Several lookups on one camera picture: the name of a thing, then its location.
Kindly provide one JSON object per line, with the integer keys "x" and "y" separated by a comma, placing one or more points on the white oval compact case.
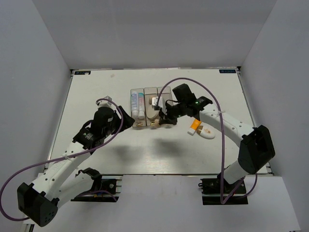
{"x": 205, "y": 132}

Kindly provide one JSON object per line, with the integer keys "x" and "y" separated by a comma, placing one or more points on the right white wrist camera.
{"x": 159, "y": 104}

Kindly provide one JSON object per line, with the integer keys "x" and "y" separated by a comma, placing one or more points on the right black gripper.
{"x": 168, "y": 120}

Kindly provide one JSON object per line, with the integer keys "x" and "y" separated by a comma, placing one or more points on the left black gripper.
{"x": 129, "y": 120}

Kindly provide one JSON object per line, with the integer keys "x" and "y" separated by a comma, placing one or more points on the right clear organizer bin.
{"x": 166, "y": 94}

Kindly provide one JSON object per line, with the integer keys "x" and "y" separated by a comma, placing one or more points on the orange tube white cap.
{"x": 194, "y": 126}

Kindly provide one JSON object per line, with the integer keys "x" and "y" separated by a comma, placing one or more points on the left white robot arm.
{"x": 41, "y": 199}

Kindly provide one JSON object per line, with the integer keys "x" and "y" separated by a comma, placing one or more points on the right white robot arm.
{"x": 255, "y": 145}

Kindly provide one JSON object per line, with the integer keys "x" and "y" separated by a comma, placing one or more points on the left clear organizer bin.
{"x": 139, "y": 122}

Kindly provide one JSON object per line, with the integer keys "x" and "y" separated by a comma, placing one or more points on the clear organizer bin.
{"x": 166, "y": 94}
{"x": 149, "y": 92}
{"x": 139, "y": 122}

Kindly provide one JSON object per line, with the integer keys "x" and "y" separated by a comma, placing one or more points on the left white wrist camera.
{"x": 105, "y": 102}

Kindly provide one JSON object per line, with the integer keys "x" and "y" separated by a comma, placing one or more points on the white tube pink blue print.
{"x": 141, "y": 106}

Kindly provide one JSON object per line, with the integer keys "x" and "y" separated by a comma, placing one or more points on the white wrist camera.
{"x": 105, "y": 102}
{"x": 159, "y": 104}

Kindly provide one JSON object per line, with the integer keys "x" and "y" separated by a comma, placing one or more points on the round cream powder puff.
{"x": 151, "y": 112}

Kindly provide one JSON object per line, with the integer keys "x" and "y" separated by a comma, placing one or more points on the white tube blue logo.
{"x": 135, "y": 104}

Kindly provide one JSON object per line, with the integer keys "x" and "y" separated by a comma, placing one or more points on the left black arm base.
{"x": 107, "y": 192}

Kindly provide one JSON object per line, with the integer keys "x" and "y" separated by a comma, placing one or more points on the middle clear organizer bin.
{"x": 149, "y": 92}

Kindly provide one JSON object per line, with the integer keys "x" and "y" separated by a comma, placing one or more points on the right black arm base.
{"x": 211, "y": 190}

